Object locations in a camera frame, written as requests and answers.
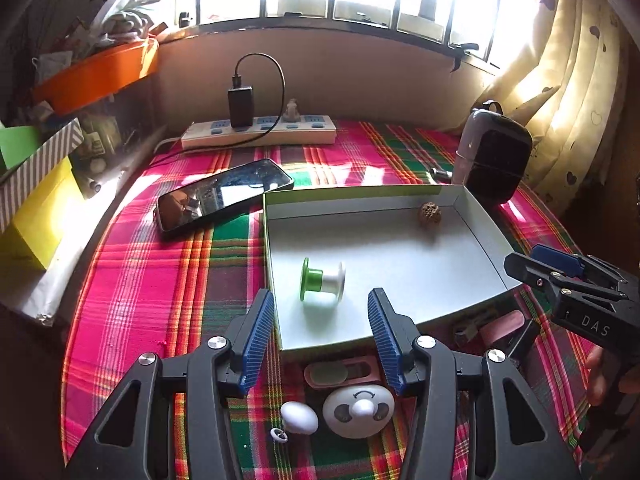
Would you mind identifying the black charger adapter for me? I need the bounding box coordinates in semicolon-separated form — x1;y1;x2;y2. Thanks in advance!
227;75;254;128

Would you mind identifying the orange box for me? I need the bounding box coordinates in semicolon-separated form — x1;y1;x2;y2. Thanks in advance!
32;37;160;116

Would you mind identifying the pink green plaid tablecloth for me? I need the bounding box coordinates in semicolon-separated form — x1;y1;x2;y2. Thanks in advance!
60;119;601;480

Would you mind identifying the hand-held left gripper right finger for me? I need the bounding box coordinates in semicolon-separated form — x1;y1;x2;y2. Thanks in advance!
367;287;583;480

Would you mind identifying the green and white spool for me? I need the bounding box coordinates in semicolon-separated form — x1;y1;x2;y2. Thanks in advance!
300;257;347;306

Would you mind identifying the pink contact lens case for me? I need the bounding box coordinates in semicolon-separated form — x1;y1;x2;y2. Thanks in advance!
303;355;383;389

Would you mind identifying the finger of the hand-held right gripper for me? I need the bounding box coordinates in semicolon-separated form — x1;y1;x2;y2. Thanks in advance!
504;252;576;306
531;244;628;288

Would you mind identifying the pink nail clipper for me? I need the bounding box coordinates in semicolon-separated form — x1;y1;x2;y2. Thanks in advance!
454;311;525;348

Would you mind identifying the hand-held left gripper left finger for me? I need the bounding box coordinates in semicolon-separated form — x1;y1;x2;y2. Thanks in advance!
62;287;276;480

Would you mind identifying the white round panda toy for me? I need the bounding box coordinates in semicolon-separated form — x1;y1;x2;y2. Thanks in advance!
322;385;396;438

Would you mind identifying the grey striped box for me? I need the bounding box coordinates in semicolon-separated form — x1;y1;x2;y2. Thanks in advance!
0;119;85;233

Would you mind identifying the clear plastic storage box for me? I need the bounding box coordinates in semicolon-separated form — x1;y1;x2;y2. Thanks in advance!
70;80;166;196

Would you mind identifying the green paper box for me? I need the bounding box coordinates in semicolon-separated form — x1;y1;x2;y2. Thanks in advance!
0;126;43;171

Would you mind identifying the cream heart print curtain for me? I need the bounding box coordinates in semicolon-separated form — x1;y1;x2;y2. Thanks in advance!
475;0;640;221

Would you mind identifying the small brown walnut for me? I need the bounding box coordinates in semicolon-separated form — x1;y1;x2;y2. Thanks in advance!
418;202;443;228

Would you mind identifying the black charging cable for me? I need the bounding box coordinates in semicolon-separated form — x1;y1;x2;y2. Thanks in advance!
165;52;287;153

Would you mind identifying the yellow cardboard box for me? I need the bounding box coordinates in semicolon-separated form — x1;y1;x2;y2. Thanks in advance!
0;157;86;271

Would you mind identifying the grey and black heater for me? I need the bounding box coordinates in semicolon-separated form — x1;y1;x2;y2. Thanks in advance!
451;101;533;206

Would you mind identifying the person's right hand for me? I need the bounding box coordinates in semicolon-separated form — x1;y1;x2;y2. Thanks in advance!
585;346;610;407

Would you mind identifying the black window handle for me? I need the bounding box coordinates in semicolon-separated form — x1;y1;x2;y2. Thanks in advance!
452;42;478;73

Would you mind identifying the black smartphone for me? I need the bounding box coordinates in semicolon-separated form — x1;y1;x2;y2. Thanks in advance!
156;158;295;239

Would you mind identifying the green cardboard box tray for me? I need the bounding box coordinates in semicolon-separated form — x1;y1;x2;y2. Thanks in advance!
261;183;523;352

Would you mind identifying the white egg-shaped keychain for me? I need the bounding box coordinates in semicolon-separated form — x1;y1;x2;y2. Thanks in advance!
270;401;319;443

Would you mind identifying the white power strip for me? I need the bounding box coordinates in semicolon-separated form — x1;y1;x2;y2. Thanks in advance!
180;114;337;151

